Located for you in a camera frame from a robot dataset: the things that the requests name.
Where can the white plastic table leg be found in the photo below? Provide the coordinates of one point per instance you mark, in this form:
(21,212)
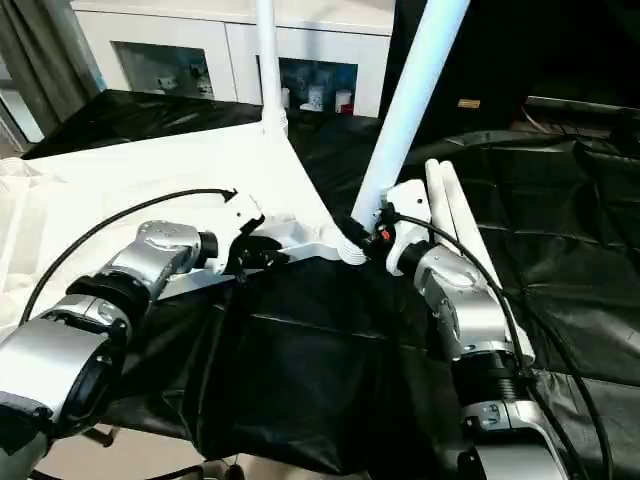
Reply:
(410,100)
(268,60)
(470,230)
(440,210)

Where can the small orange label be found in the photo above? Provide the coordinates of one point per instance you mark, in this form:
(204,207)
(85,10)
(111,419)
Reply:
(469,102)

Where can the black table mat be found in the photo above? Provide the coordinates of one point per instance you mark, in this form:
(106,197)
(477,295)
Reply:
(300,370)

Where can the long black bar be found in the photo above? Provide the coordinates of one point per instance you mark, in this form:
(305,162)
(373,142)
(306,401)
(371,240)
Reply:
(580,103)

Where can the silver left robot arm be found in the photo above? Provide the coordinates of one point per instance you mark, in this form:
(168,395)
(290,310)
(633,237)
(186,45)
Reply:
(90,320)

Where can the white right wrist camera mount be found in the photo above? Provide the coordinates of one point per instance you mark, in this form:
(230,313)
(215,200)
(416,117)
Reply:
(410,215)

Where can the white glass-door cabinet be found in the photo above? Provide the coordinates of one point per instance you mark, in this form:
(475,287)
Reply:
(200,30)

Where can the white plastic table top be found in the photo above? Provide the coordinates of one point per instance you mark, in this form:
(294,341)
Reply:
(150,170)

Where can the grey curtain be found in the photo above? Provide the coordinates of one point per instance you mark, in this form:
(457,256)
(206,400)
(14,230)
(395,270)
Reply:
(40,70)

